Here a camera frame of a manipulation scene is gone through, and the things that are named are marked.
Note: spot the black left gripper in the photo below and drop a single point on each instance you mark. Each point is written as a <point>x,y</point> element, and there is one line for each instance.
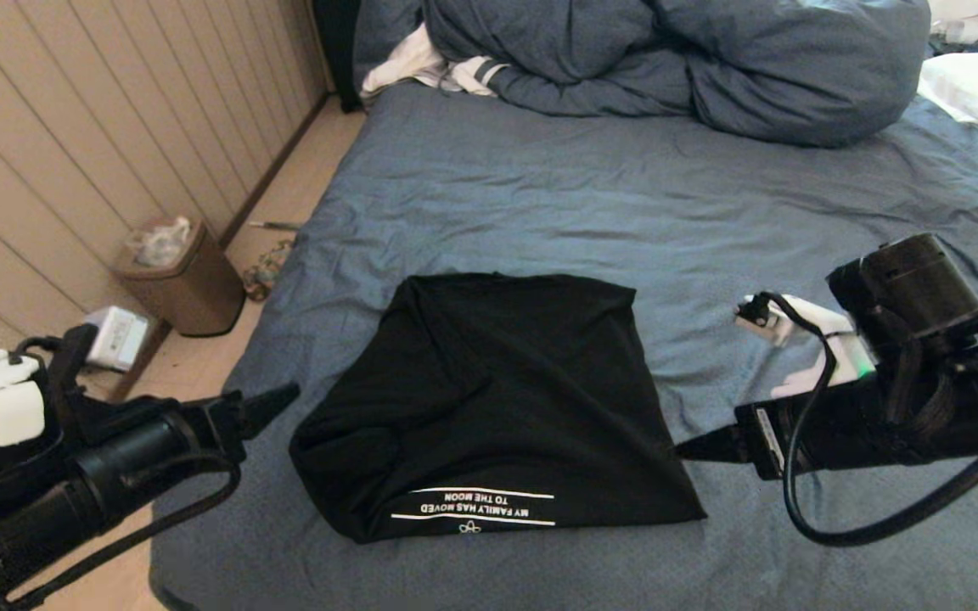
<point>217,433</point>

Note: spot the black printed T-shirt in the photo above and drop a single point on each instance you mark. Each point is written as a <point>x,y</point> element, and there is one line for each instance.
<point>497,382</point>

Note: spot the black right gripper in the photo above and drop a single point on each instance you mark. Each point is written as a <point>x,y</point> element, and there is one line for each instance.
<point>769,441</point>

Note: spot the clear plastic bin bag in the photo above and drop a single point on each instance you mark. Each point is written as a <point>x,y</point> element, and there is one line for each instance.
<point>158,244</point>

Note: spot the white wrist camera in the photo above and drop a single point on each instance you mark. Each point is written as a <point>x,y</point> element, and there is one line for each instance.
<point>841,327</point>
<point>120,339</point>

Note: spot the blue bed sheet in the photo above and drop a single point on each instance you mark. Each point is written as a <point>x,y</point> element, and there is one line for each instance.
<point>710,212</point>

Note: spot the brown trash bin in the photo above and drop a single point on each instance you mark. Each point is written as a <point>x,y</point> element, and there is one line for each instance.
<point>192,293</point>

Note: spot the white striped garment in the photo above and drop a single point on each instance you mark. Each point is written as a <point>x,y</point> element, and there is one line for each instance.
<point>404,64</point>

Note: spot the black bedside furniture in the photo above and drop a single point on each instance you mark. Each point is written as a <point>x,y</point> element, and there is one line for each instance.
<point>336,51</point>

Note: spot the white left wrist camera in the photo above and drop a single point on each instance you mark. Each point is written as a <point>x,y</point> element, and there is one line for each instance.
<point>120,339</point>

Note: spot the blue bunched duvet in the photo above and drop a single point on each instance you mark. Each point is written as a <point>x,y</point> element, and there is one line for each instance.
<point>710,59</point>

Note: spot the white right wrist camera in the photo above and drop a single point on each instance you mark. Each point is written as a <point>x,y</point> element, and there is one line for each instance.
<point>841,327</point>

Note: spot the patterned cloth item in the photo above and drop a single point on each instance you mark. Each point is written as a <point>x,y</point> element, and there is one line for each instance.
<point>266,271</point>

